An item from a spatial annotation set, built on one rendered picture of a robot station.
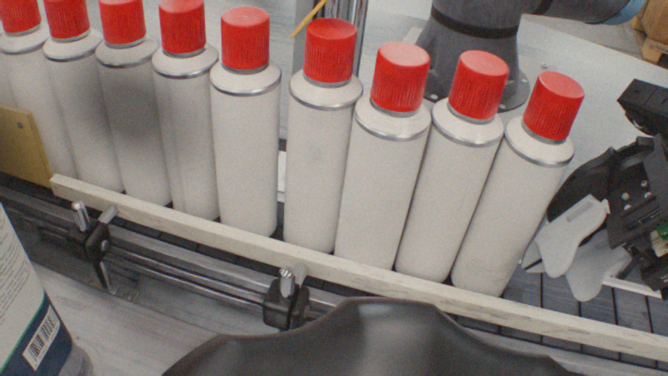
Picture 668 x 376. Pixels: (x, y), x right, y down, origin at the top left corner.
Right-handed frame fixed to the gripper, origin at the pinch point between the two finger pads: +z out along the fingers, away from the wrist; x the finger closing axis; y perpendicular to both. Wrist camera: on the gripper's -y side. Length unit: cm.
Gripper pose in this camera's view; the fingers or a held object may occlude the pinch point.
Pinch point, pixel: (536, 254)
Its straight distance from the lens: 43.3
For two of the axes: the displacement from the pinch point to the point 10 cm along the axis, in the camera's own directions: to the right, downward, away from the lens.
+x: 7.9, 5.7, 2.2
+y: -2.6, 6.4, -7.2
